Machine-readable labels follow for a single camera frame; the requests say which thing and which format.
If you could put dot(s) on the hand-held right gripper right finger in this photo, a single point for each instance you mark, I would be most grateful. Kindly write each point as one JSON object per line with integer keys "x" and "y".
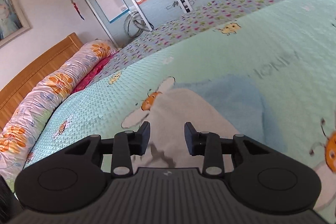
{"x": 188, "y": 138}

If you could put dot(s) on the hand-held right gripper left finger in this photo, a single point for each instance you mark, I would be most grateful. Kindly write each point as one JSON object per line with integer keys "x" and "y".
{"x": 146, "y": 138}

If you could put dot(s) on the light blue shorts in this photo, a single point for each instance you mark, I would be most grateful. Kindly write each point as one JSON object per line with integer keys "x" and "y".
{"x": 236, "y": 98}

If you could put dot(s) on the red pillow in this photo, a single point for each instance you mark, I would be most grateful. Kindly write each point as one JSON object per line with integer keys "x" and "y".
{"x": 92, "y": 73}

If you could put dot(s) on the green bee-print quilt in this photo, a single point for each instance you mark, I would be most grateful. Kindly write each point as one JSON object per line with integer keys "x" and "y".
{"x": 223, "y": 56}

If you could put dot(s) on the purple heart-print bedsheet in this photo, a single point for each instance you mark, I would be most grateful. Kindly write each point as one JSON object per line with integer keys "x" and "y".
{"x": 197, "y": 19}

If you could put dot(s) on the wooden headboard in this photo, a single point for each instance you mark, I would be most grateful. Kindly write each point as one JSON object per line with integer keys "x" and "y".
{"x": 31, "y": 71}

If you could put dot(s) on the red hanging knot ornament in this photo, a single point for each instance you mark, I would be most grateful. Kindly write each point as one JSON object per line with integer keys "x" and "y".
{"x": 76, "y": 8}

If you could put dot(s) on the blue-framed wall chart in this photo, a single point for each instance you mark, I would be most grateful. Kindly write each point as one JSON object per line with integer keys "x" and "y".
{"x": 110, "y": 1}

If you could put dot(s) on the framed wall picture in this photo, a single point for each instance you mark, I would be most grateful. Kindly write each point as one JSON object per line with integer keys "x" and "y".
{"x": 10, "y": 14}

